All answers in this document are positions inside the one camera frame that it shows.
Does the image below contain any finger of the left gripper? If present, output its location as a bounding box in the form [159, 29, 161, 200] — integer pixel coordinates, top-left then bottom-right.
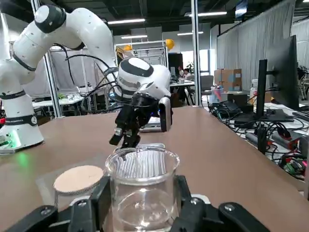
[120, 130, 141, 149]
[109, 127, 124, 146]

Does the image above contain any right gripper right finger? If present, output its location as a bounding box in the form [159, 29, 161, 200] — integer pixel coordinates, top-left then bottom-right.
[170, 174, 271, 232]

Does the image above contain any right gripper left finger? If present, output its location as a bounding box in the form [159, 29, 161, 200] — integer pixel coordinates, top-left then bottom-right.
[7, 175, 114, 232]

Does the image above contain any asbestos wire net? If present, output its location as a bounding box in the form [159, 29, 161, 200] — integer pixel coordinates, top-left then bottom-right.
[35, 165, 107, 210]

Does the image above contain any small glass beaker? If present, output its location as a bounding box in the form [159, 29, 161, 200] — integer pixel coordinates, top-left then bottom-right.
[105, 147, 181, 232]

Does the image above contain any silver digital scale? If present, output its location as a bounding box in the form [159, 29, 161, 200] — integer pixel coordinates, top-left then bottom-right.
[140, 117, 168, 133]

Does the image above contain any person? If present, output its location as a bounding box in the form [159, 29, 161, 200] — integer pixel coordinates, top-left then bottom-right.
[178, 65, 195, 82]

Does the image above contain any clear pen cup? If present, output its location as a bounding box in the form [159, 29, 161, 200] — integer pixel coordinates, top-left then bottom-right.
[211, 86, 223, 104]

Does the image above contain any cardboard box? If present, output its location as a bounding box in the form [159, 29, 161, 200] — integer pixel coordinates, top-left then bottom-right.
[214, 69, 243, 92]

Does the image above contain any flat black box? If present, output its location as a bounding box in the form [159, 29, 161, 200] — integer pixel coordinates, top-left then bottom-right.
[217, 100, 256, 121]

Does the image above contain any white plastic bottle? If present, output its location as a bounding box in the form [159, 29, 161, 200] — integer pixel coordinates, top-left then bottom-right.
[250, 79, 259, 98]

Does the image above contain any black monitor on stand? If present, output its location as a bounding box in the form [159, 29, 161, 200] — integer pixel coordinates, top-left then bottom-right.
[255, 35, 300, 121]

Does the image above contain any aluminium corner post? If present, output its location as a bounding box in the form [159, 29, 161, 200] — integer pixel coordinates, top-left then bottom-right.
[191, 0, 201, 107]

